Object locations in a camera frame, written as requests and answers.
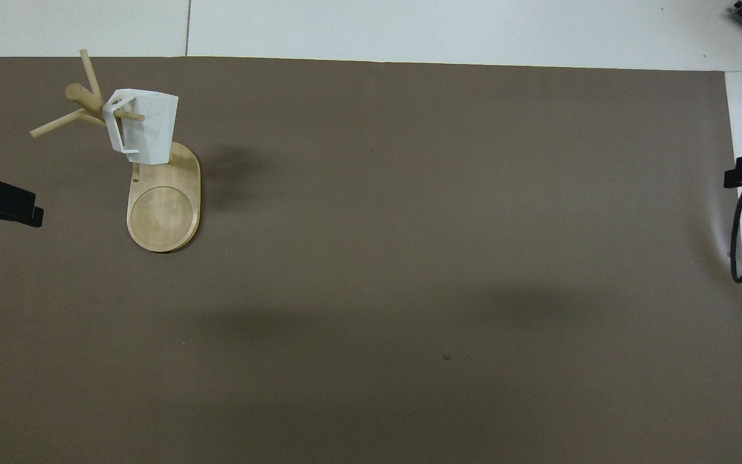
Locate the white faceted cup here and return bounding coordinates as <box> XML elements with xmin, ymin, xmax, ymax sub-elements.
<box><xmin>102</xmin><ymin>88</ymin><xmax>180</xmax><ymax>165</ymax></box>

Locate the wooden cup rack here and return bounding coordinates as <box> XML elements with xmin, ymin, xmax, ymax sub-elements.
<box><xmin>30</xmin><ymin>49</ymin><xmax>202</xmax><ymax>253</ymax></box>

